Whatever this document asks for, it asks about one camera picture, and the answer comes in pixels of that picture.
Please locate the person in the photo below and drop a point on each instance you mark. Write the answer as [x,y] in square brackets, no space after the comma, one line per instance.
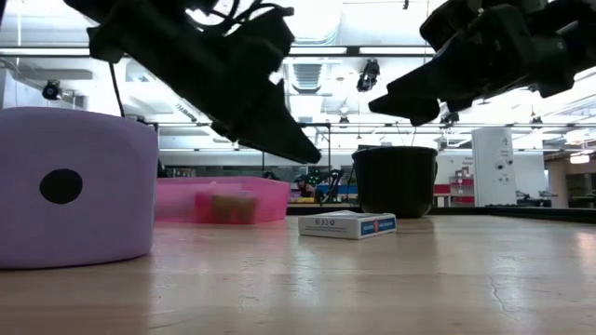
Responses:
[306,187]

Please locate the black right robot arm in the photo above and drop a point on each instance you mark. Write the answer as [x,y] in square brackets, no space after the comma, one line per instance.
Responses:
[582,37]

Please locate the purple foam die black dots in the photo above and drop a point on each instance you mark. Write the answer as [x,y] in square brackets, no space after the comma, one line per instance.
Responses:
[107,200]

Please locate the small black robot arm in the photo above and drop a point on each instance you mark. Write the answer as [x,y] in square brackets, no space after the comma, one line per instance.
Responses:
[333,183]

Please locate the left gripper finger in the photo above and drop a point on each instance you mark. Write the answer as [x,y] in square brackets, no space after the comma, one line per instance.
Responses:
[288,149]
[270,116]

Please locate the red shelf unit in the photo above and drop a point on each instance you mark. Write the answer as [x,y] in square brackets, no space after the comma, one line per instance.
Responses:
[461,193]

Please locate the pink plastic bin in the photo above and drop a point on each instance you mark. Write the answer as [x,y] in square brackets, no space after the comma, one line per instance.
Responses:
[270,195]

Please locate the black aluminium table frame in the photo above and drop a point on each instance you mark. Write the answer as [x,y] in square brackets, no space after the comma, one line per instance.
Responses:
[512,212]

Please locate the blue playing card deck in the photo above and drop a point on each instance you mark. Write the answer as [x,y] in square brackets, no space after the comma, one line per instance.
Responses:
[344,225]

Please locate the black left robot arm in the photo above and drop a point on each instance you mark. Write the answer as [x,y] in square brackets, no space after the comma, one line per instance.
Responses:
[139,9]

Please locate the black ceiling light track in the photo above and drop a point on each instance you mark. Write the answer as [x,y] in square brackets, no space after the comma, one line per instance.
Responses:
[352,51]

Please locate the black bucket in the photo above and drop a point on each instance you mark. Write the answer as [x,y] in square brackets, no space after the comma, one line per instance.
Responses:
[396,181]

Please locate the white pillar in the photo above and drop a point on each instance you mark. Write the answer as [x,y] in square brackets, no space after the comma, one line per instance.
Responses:
[493,167]

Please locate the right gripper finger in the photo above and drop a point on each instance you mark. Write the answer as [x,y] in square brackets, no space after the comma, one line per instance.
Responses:
[414,111]
[437,76]

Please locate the black ceiling spotlight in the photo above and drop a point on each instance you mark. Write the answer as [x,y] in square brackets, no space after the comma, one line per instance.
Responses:
[51,89]
[368,74]

